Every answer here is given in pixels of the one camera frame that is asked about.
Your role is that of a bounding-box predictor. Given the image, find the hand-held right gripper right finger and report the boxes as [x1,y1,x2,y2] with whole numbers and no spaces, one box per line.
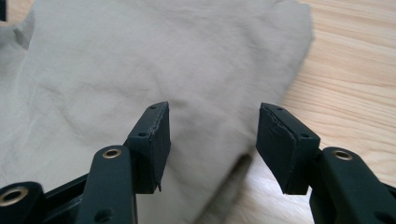
[255,102,322,196]

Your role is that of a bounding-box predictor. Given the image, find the beige shorts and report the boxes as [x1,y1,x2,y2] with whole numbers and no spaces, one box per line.
[0,0,315,224]

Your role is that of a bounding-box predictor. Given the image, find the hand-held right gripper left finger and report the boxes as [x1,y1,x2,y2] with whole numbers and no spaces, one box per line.
[123,101,172,195]

